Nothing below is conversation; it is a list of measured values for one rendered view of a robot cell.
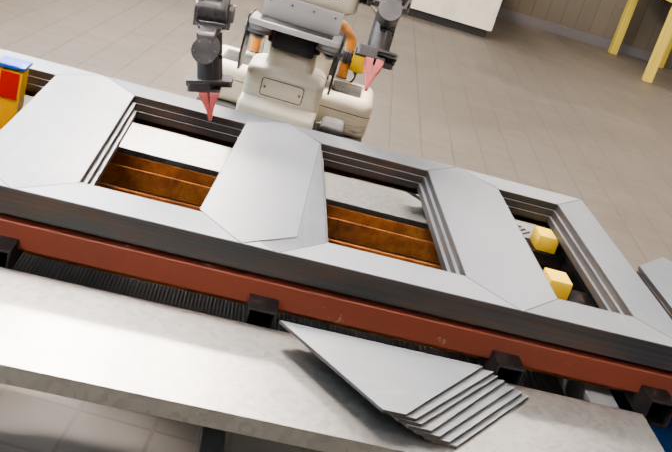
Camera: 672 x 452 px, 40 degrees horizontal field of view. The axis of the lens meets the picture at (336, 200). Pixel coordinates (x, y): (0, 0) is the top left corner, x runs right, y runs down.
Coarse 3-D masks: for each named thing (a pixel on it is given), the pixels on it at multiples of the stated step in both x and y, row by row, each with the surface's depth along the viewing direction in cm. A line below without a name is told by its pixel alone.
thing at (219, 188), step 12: (216, 180) 178; (216, 192) 172; (228, 192) 174; (240, 192) 175; (252, 192) 177; (252, 204) 172; (264, 204) 173; (276, 204) 175; (288, 204) 177; (300, 204) 178; (300, 216) 173
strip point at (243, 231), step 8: (208, 216) 161; (216, 216) 162; (224, 216) 163; (224, 224) 160; (232, 224) 161; (240, 224) 162; (248, 224) 163; (232, 232) 158; (240, 232) 159; (248, 232) 159; (256, 232) 160; (264, 232) 161; (272, 232) 162; (280, 232) 163; (240, 240) 156; (248, 240) 156; (256, 240) 157; (264, 240) 158
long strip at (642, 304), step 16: (560, 208) 223; (576, 208) 226; (576, 224) 215; (592, 224) 218; (592, 240) 207; (608, 240) 210; (608, 256) 200; (608, 272) 191; (624, 272) 194; (624, 288) 185; (640, 288) 188; (640, 304) 180; (656, 304) 182; (640, 320) 172; (656, 320) 175
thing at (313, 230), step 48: (0, 192) 150; (432, 192) 211; (144, 240) 154; (192, 240) 154; (288, 240) 161; (576, 240) 208; (336, 288) 159; (384, 288) 159; (528, 336) 164; (576, 336) 164; (624, 336) 164
